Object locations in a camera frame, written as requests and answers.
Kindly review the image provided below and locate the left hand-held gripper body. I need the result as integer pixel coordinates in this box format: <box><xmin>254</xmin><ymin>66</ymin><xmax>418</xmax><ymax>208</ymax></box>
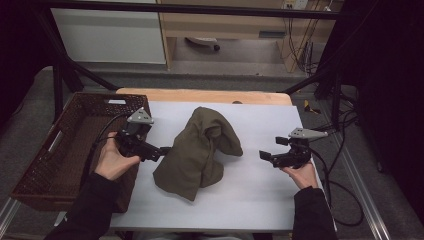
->
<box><xmin>114</xmin><ymin>106</ymin><xmax>162</xmax><ymax>163</ymax></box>

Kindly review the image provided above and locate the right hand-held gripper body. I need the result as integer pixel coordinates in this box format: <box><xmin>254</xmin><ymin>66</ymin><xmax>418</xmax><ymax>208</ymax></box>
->
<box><xmin>271</xmin><ymin>127</ymin><xmax>330</xmax><ymax>170</ymax></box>

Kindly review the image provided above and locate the olive green cloth garment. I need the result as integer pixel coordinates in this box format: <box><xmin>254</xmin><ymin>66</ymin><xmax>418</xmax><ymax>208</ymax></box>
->
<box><xmin>152</xmin><ymin>106</ymin><xmax>245</xmax><ymax>202</ymax></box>

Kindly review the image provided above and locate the brown wicker basket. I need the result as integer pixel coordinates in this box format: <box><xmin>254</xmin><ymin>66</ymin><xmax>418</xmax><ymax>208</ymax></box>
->
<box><xmin>9</xmin><ymin>91</ymin><xmax>152</xmax><ymax>214</ymax></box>

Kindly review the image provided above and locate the person's right hand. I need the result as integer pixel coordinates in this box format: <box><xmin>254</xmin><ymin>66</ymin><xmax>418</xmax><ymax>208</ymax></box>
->
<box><xmin>280</xmin><ymin>161</ymin><xmax>320</xmax><ymax>190</ymax></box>

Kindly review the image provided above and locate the person's left hand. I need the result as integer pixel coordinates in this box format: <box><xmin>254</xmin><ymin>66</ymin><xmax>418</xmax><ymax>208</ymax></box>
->
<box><xmin>94</xmin><ymin>131</ymin><xmax>142</xmax><ymax>182</ymax></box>

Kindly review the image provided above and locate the yellow and black tool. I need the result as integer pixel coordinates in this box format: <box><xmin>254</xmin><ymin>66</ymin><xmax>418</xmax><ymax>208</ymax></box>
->
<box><xmin>302</xmin><ymin>99</ymin><xmax>322</xmax><ymax>115</ymax></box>

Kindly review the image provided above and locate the white table cover sheet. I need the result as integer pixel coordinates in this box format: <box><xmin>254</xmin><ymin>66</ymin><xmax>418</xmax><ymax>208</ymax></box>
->
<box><xmin>109</xmin><ymin>100</ymin><xmax>324</xmax><ymax>233</ymax></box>

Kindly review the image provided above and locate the black metal stand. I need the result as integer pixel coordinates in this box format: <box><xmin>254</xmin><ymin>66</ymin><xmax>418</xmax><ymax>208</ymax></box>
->
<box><xmin>33</xmin><ymin>9</ymin><xmax>120</xmax><ymax>122</ymax></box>
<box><xmin>281</xmin><ymin>63</ymin><xmax>359</xmax><ymax>133</ymax></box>

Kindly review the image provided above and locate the white cabinet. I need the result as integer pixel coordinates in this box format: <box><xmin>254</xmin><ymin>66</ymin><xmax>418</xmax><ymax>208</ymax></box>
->
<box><xmin>49</xmin><ymin>0</ymin><xmax>167</xmax><ymax>65</ymax></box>

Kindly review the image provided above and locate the office chair base with caster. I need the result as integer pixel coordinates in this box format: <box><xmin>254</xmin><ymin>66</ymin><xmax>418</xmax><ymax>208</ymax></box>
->
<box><xmin>184</xmin><ymin>36</ymin><xmax>222</xmax><ymax>52</ymax></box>

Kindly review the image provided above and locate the dark curtain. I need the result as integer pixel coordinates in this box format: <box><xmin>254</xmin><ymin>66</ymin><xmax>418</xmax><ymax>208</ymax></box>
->
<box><xmin>341</xmin><ymin>0</ymin><xmax>424</xmax><ymax>218</ymax></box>
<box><xmin>0</xmin><ymin>0</ymin><xmax>56</xmax><ymax>125</ymax></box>

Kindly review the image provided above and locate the light wooden desk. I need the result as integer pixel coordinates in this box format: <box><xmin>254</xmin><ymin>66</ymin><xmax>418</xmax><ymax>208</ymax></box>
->
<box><xmin>155</xmin><ymin>0</ymin><xmax>345</xmax><ymax>73</ymax></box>

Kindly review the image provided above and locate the white power strip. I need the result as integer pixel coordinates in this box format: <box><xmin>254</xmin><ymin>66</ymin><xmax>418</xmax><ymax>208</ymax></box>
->
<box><xmin>283</xmin><ymin>0</ymin><xmax>310</xmax><ymax>11</ymax></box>

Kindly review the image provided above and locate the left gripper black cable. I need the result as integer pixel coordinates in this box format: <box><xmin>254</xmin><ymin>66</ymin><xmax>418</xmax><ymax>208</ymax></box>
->
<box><xmin>79</xmin><ymin>113</ymin><xmax>132</xmax><ymax>188</ymax></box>

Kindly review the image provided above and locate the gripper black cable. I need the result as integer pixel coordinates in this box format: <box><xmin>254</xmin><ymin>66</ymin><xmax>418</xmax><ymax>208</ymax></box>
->
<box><xmin>309</xmin><ymin>146</ymin><xmax>366</xmax><ymax>229</ymax></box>
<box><xmin>79</xmin><ymin>113</ymin><xmax>132</xmax><ymax>188</ymax></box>

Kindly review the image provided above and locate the aluminium rail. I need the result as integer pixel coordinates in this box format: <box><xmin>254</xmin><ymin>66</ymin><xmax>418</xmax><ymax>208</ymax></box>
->
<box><xmin>332</xmin><ymin>132</ymin><xmax>392</xmax><ymax>240</ymax></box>
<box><xmin>0</xmin><ymin>196</ymin><xmax>22</xmax><ymax>236</ymax></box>

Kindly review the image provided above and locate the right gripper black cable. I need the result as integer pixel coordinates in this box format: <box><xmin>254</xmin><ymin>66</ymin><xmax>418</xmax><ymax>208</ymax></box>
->
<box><xmin>309</xmin><ymin>146</ymin><xmax>366</xmax><ymax>229</ymax></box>

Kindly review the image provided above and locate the bundle of hanging cables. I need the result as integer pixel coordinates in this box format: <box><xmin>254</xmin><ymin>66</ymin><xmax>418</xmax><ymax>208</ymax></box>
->
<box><xmin>282</xmin><ymin>0</ymin><xmax>335</xmax><ymax>77</ymax></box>

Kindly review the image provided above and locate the black horizontal frame bar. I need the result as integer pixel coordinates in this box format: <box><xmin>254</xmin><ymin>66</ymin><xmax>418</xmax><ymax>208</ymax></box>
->
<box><xmin>33</xmin><ymin>0</ymin><xmax>342</xmax><ymax>21</ymax></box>

